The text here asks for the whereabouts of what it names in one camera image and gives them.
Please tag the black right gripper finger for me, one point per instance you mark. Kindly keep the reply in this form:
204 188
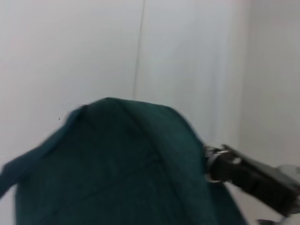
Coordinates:
227 171
241 157

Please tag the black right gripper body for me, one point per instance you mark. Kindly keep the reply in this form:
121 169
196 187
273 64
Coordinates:
272 189

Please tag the dark blue lunch bag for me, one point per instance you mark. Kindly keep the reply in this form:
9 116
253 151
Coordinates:
105 168

